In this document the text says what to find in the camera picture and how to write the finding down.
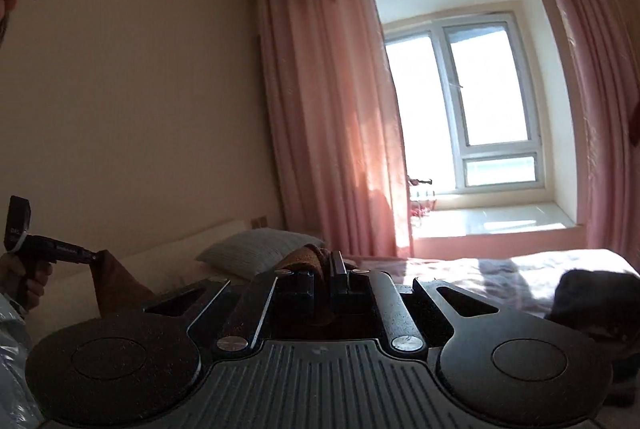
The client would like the pink curtain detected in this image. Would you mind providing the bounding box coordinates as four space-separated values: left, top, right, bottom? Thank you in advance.
517 0 640 269
254 0 415 261

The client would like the bed with mauve duvet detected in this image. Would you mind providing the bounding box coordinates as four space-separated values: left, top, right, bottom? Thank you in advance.
25 248 640 410

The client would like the dark folded garment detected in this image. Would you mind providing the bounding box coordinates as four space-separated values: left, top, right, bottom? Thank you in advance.
546 269 640 341

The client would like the grey checked pillow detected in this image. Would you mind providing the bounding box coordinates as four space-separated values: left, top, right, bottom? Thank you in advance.
195 229 327 284

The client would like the small red object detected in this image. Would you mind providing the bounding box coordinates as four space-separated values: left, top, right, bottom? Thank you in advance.
407 174 440 222

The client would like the brown sweater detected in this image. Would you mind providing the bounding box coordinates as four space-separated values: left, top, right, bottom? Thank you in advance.
90 245 361 327

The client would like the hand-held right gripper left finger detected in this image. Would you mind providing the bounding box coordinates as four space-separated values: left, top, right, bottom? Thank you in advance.
144 269 329 354

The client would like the person's left forearm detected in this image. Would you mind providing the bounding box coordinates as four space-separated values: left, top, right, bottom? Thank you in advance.
0 291 45 429

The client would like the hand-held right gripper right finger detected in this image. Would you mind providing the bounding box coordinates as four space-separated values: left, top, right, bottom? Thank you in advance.
328 252 502 353

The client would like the person's left hand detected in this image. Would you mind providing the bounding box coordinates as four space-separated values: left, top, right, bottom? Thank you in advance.
0 253 52 313

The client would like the white framed window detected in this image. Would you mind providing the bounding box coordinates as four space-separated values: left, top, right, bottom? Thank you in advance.
382 12 547 196

